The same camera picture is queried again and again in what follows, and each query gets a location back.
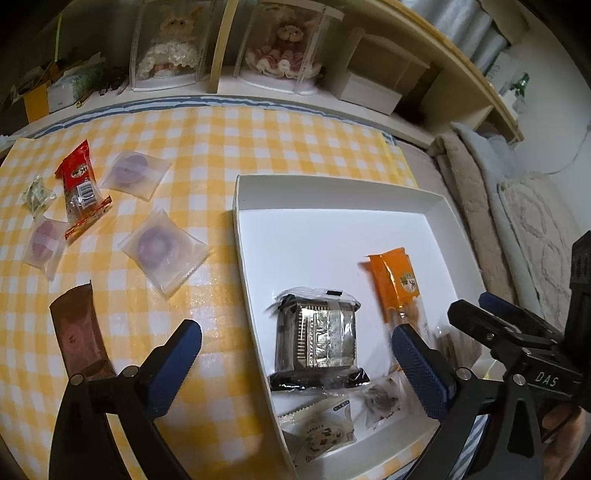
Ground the white cardboard tray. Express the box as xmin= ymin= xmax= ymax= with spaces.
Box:
xmin=230 ymin=174 xmax=485 ymax=470

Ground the dark foil cake packet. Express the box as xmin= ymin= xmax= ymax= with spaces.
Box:
xmin=269 ymin=286 xmax=371 ymax=394

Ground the small green candy packet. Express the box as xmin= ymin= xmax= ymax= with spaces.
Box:
xmin=20 ymin=176 xmax=57 ymax=218

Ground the person's right hand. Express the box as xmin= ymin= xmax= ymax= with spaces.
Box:
xmin=541 ymin=406 xmax=591 ymax=480

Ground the cookie print snack packet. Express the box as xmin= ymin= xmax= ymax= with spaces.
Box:
xmin=283 ymin=406 xmax=359 ymax=465

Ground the plain white frosted packet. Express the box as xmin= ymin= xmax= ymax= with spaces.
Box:
xmin=277 ymin=397 xmax=333 ymax=424

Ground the small dark pastry packet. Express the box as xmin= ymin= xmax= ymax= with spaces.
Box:
xmin=360 ymin=374 xmax=408 ymax=426

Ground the cream tufted blanket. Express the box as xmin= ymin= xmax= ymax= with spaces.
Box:
xmin=496 ymin=175 xmax=583 ymax=297

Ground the brown square snack packet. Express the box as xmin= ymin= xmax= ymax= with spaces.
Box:
xmin=49 ymin=281 xmax=116 ymax=382

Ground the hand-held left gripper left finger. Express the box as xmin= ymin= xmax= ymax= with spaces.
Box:
xmin=48 ymin=319 xmax=203 ymax=480

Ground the white storage box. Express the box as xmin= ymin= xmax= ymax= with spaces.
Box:
xmin=337 ymin=71 xmax=403 ymax=116

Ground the red snack packet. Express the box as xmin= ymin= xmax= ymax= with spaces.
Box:
xmin=55 ymin=140 xmax=113 ymax=239

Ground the tissue box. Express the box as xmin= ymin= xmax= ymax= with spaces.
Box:
xmin=46 ymin=62 xmax=105 ymax=112

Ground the white cable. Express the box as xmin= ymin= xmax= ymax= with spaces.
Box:
xmin=554 ymin=119 xmax=591 ymax=174

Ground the wooden shelf unit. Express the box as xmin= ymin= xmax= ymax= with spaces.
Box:
xmin=0 ymin=0 xmax=525 ymax=149

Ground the grey blue quilt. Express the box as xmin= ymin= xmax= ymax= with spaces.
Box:
xmin=455 ymin=121 xmax=591 ymax=296

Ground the pink dress doll case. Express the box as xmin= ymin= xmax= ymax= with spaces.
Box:
xmin=235 ymin=0 xmax=345 ymax=96

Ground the small wooden rack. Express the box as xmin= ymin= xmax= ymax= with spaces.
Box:
xmin=323 ymin=28 xmax=433 ymax=117

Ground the purple pastry frosted packet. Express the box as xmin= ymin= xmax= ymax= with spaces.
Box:
xmin=25 ymin=217 xmax=70 ymax=280
xmin=117 ymin=208 xmax=210 ymax=299
xmin=101 ymin=151 xmax=173 ymax=200

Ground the yellow box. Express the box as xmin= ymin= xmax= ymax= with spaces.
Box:
xmin=23 ymin=60 xmax=64 ymax=123

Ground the cream dress doll case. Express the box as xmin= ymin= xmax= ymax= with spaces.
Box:
xmin=129 ymin=0 xmax=216 ymax=91

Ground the yellow checked tablecloth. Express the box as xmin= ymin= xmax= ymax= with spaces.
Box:
xmin=0 ymin=95 xmax=420 ymax=480

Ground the green glass bottle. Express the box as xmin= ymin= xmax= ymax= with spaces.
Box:
xmin=505 ymin=71 xmax=530 ymax=112

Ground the grey curtain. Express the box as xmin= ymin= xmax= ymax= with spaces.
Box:
xmin=406 ymin=0 xmax=528 ymax=75

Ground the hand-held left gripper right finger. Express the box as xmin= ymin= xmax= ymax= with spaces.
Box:
xmin=392 ymin=324 xmax=544 ymax=480

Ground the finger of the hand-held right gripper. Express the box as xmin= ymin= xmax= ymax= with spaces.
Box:
xmin=447 ymin=298 xmax=583 ymax=394
xmin=478 ymin=291 xmax=570 ymax=343

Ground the orange snack packet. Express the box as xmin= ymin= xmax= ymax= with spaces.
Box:
xmin=360 ymin=247 xmax=435 ymax=354

